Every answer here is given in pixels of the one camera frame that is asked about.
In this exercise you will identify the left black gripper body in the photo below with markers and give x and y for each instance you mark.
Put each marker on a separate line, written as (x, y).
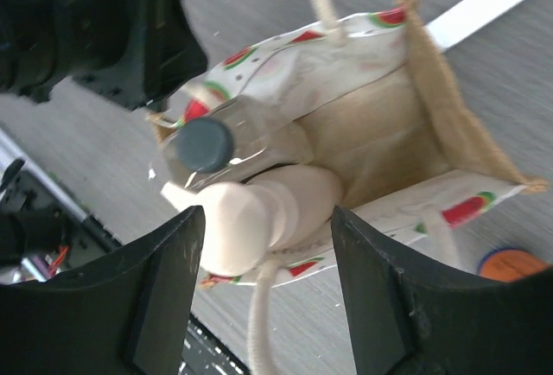
(134, 53)

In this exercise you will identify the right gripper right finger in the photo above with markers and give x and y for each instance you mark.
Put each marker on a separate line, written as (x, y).
(410, 314)

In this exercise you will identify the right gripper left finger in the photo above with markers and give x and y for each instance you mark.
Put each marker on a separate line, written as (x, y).
(124, 313)

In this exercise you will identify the orange bottle blue cap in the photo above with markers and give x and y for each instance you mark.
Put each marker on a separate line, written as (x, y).
(509, 265)

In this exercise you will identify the beige pump dispenser bottle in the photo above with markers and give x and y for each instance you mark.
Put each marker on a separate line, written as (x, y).
(274, 210)

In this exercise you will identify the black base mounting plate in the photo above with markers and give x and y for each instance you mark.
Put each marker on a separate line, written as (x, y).
(35, 227)

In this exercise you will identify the grey cap small bottle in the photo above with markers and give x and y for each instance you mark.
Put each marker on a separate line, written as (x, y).
(235, 142)

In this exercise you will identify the silver clothes rack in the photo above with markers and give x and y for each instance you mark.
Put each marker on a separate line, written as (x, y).
(466, 18)

